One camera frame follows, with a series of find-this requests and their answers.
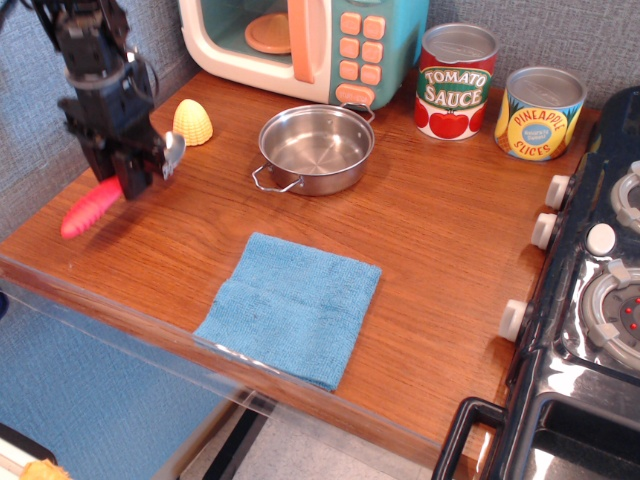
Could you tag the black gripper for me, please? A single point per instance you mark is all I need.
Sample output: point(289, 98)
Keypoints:
point(111, 119)

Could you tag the red handled metal spoon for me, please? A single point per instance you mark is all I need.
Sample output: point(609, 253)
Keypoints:
point(90, 208)

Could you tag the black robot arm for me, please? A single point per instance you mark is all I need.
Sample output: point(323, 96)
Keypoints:
point(91, 36)

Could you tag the yellow toy corn piece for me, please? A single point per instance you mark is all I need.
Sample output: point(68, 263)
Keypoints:
point(192, 122)

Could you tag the small steel pot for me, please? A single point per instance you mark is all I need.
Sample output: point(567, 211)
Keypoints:
point(315, 150)

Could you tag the clear acrylic barrier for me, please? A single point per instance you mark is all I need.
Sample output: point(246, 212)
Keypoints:
point(112, 392)

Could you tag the blue folded cloth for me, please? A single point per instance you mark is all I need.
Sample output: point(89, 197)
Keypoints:
point(294, 308)

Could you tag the toy microwave oven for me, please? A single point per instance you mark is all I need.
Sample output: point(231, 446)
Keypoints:
point(328, 52)

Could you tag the orange black object at corner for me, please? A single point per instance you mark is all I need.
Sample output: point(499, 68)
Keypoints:
point(24, 458)

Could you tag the tomato sauce can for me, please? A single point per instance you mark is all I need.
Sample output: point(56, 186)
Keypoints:
point(455, 74)

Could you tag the pineapple slices can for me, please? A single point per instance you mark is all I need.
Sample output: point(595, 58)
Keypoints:
point(539, 112)

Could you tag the black toy stove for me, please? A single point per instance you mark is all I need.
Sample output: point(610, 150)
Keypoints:
point(572, 410)

